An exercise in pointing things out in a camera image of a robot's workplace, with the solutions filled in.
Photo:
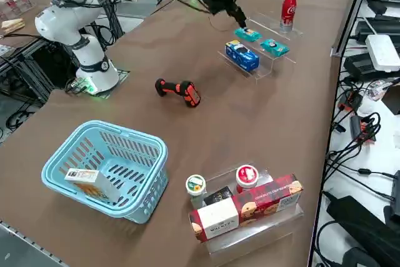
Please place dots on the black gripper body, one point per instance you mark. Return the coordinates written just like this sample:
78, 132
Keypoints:
225, 4

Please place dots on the red Coca-Cola bottle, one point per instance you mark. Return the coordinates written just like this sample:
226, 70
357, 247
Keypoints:
289, 4

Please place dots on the orange black barcode scanner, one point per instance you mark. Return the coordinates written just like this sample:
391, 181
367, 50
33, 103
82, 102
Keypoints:
192, 93

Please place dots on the white yellow cookie box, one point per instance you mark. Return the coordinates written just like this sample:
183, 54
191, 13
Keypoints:
100, 182

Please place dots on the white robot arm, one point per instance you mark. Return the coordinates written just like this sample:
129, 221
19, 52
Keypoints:
62, 20

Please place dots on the light blue shopping basket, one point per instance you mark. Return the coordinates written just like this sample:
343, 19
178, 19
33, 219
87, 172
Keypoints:
103, 164

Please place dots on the teal snack packet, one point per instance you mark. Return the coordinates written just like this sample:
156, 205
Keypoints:
247, 33
275, 47

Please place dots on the blue Oreo cookie box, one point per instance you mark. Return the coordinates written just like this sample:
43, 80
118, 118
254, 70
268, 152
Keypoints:
242, 56

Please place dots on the clear acrylic stepped shelf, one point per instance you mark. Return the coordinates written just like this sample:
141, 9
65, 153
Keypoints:
264, 71
250, 242

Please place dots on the black power adapter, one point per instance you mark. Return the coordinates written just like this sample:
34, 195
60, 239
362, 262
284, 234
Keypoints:
359, 67

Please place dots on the orange black plug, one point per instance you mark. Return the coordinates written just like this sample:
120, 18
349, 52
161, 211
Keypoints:
350, 101

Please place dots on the black flat device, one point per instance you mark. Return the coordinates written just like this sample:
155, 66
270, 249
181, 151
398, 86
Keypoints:
384, 27

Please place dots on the small black adapter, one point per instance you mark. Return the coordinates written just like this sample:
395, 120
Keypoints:
356, 124

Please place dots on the red cup red-white lid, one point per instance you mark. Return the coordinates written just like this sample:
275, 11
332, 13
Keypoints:
247, 176

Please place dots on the white cup green lid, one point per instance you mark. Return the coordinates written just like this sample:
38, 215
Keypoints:
196, 185

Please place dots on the small black packet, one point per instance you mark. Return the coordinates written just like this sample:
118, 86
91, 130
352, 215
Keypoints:
217, 196

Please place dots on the black controller box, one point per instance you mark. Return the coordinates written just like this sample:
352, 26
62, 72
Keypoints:
53, 63

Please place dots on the red tartan Walkers box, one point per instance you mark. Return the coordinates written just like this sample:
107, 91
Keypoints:
250, 204

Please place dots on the wooden block stack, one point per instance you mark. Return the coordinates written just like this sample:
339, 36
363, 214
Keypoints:
12, 25

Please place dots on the metal frame post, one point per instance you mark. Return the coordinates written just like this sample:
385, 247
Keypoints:
353, 13

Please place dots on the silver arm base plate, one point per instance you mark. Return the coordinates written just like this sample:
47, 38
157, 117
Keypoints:
124, 73

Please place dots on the grey aluminium table rail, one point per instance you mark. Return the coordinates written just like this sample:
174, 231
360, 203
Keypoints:
18, 239

